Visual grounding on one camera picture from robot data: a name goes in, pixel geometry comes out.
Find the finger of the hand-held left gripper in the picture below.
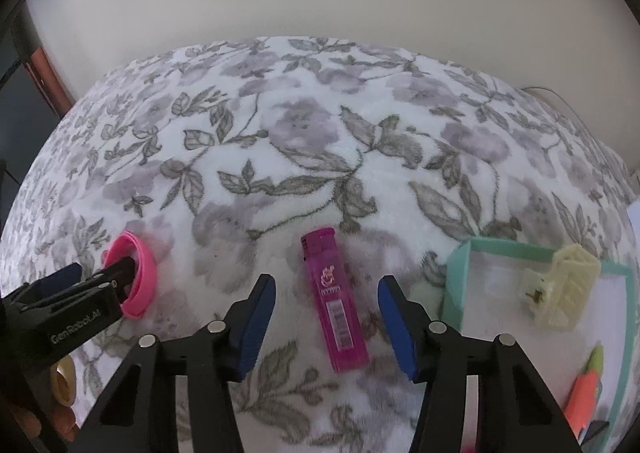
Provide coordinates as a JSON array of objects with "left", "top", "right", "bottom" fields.
[
  {"left": 27, "top": 262, "right": 83, "bottom": 301},
  {"left": 75, "top": 255, "right": 140, "bottom": 301}
]

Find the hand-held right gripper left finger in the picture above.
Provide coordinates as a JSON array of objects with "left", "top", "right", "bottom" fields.
[{"left": 75, "top": 274, "right": 277, "bottom": 453}]

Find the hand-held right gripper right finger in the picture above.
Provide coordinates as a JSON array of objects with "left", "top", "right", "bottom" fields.
[{"left": 377, "top": 275, "right": 583, "bottom": 453}]

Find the pink ring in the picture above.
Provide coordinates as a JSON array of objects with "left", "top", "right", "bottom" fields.
[{"left": 102, "top": 231, "right": 158, "bottom": 320}]

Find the magenta lighter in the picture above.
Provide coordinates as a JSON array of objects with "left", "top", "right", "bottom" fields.
[{"left": 300, "top": 228, "right": 370, "bottom": 374}]

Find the teal-edged white box lid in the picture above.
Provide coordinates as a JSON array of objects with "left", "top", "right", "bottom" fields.
[{"left": 442, "top": 238, "right": 640, "bottom": 453}]

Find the cream hair claw clip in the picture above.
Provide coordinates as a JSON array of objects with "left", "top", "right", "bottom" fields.
[{"left": 520, "top": 244, "right": 602, "bottom": 330}]

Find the orange blue fidget toy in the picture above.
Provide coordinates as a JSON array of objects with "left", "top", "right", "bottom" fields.
[{"left": 565, "top": 343, "right": 607, "bottom": 439}]

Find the person's left hand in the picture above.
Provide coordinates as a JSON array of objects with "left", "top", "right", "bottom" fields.
[{"left": 10, "top": 403, "right": 76, "bottom": 444}]

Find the white watch band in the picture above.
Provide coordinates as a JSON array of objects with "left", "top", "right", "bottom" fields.
[{"left": 49, "top": 357, "right": 78, "bottom": 406}]

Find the dark cabinet with copper trim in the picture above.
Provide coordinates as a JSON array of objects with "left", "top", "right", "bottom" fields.
[{"left": 0, "top": 8, "right": 76, "bottom": 174}]

